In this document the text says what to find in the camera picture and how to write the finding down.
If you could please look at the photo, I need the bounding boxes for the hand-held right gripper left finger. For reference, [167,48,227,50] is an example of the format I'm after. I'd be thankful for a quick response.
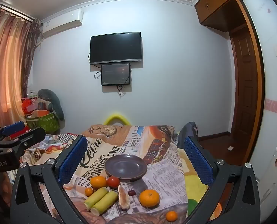
[10,134,89,224]

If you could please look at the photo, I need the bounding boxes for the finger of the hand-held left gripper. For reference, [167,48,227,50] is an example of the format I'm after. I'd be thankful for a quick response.
[0,121,26,143]
[11,127,46,156]

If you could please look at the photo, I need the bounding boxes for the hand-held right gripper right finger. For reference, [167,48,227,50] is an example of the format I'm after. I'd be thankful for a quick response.
[184,135,261,224]

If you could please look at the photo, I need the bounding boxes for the large orange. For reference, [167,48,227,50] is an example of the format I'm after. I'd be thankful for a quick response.
[139,189,160,208]
[90,176,107,190]

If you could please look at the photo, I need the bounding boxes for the yellow banana piece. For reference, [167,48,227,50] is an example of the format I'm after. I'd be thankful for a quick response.
[90,191,119,216]
[84,187,109,211]

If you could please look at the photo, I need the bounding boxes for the red tomato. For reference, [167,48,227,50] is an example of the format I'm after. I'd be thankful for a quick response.
[107,176,120,189]

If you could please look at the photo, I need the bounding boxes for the dark purple plate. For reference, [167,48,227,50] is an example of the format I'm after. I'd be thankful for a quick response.
[104,154,147,183]

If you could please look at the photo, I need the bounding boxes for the green storage basket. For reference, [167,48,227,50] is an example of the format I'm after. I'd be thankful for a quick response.
[26,112,60,133]

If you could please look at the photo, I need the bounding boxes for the patterned bed blanket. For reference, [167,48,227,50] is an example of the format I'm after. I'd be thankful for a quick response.
[5,133,83,180]

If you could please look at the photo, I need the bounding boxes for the red and orange boxes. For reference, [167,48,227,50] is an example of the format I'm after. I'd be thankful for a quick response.
[22,97,48,117]

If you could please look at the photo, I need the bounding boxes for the dark cloth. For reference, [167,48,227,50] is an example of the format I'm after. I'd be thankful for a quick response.
[178,122,199,148]

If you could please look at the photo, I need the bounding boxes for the printed newspaper tablecloth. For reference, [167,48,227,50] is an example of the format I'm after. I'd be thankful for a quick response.
[64,124,189,224]

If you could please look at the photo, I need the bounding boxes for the grey plush toy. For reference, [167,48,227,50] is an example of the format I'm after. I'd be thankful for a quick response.
[37,89,65,121]

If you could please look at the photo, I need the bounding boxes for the yellow chair back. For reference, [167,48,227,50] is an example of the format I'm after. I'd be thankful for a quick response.
[105,113,131,125]

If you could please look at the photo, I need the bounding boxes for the bread slice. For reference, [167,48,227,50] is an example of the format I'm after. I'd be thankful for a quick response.
[118,185,131,210]

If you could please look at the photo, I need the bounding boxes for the orange striped curtain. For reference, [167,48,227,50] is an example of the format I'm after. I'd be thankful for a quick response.
[0,3,42,131]

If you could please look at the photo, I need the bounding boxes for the white appliance with stickers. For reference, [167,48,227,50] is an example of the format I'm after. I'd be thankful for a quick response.
[257,142,277,207]

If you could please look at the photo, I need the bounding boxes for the brown wooden door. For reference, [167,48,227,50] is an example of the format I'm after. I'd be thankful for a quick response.
[229,27,262,140]

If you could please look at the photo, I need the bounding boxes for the white air conditioner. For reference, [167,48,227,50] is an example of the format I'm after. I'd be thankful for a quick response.
[42,10,83,38]

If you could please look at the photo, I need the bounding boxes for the wooden overhead cabinet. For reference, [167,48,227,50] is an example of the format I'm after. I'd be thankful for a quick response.
[194,0,258,32]

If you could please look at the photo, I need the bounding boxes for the small black wall monitor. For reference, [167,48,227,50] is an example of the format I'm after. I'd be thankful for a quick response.
[101,63,131,86]

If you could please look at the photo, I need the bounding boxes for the black wall television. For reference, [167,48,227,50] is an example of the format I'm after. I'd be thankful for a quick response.
[90,32,143,65]

